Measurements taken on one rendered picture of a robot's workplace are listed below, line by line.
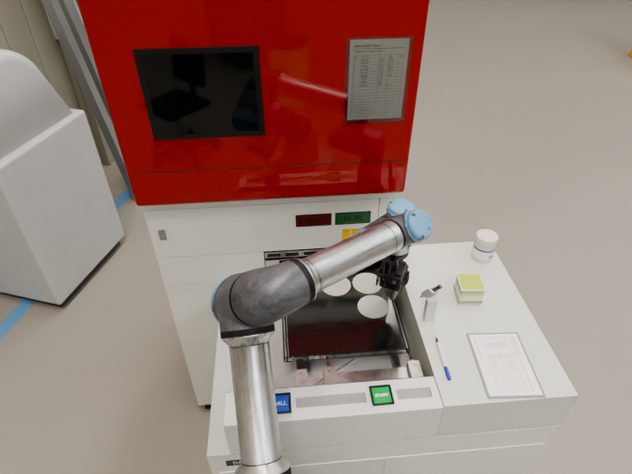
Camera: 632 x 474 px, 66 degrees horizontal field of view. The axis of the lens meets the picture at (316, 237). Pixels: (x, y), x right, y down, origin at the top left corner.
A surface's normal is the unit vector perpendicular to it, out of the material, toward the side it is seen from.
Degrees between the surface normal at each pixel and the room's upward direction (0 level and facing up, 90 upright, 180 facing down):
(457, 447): 90
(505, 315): 0
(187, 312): 90
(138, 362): 0
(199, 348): 90
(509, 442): 90
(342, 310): 0
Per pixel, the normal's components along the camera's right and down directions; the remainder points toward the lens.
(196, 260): 0.09, 0.63
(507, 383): 0.00, -0.77
